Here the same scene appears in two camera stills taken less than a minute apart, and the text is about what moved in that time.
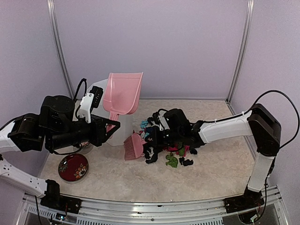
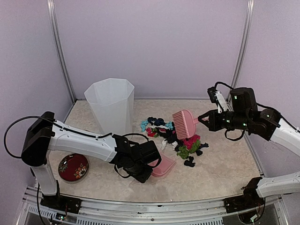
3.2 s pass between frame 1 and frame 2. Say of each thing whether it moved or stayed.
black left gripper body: moved
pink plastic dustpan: moved
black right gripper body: moved
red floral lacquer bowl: stayed
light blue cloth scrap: stayed
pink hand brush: moved
